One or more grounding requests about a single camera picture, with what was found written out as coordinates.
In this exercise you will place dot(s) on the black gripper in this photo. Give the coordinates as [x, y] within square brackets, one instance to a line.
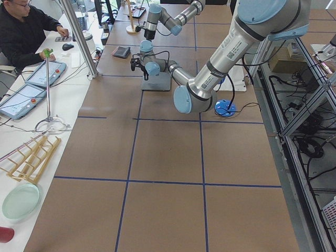
[149, 34]
[144, 69]

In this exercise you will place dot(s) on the grey laptop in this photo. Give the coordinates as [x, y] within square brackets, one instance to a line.
[161, 82]

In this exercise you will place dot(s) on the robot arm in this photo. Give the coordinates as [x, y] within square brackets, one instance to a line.
[158, 13]
[253, 21]

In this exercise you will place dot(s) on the person's right hand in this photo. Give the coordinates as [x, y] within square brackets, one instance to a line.
[63, 32]

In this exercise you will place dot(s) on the person's left hand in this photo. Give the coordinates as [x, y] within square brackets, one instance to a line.
[50, 56]

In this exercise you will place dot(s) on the wooden mug tree stand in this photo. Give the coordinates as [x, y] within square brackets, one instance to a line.
[131, 29]

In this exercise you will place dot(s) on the grey folded cloth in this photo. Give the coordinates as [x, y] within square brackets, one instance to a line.
[121, 52]

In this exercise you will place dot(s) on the black box with label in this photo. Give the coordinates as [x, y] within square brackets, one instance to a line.
[106, 30]

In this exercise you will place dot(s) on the black computer mouse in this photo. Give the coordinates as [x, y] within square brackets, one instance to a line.
[67, 46]

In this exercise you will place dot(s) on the blue desk lamp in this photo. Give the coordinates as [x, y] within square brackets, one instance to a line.
[225, 108]

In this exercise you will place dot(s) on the far teach pendant tablet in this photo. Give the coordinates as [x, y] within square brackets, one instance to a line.
[39, 76]

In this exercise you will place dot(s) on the teach pendant tablet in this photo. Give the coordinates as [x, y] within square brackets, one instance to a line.
[22, 101]
[39, 76]

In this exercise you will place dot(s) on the near teach pendant tablet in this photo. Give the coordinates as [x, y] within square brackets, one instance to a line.
[22, 101]

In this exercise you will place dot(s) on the person in black shirt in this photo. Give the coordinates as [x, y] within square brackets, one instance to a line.
[23, 29]

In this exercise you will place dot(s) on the wooden dish rack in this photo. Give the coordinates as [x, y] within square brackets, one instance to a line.
[29, 161]

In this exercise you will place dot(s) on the green glass plate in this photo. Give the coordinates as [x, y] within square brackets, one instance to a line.
[20, 201]

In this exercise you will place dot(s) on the red cup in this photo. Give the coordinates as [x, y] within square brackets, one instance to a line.
[6, 234]

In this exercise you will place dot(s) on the white plastic basket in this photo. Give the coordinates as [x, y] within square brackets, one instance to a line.
[329, 214]

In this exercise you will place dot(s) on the aluminium frame post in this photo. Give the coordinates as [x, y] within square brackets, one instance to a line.
[72, 19]

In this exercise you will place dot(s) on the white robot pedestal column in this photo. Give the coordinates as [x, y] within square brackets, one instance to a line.
[237, 74]

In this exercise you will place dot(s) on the green handled reach grabber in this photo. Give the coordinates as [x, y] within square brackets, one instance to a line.
[50, 123]

